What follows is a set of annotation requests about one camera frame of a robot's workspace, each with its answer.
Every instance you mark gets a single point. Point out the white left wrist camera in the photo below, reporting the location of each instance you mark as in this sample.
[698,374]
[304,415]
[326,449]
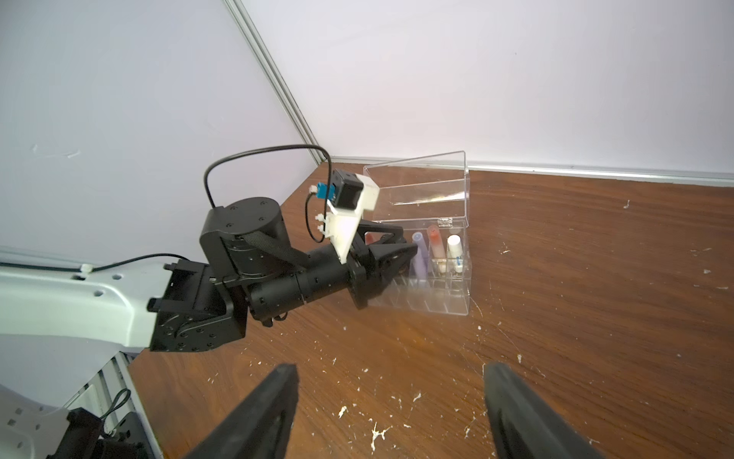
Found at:
[348,196]

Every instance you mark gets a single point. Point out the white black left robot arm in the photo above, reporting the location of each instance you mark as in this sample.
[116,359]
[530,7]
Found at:
[166,303]

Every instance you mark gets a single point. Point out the clear acrylic lipstick organizer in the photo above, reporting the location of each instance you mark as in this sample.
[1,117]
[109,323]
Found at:
[429,198]

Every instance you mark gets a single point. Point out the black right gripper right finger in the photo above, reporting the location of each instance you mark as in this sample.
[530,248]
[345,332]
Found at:
[522,424]

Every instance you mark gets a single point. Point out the white lip balm tube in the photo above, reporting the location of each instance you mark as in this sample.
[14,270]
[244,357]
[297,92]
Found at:
[455,253]

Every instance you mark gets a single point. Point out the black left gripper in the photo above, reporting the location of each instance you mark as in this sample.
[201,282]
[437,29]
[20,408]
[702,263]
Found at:
[375,267]

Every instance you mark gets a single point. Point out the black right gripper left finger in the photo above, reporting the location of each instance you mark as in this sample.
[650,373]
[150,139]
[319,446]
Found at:
[261,425]

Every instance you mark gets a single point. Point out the red capped lip balm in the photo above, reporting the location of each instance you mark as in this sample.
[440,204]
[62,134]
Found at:
[439,255]

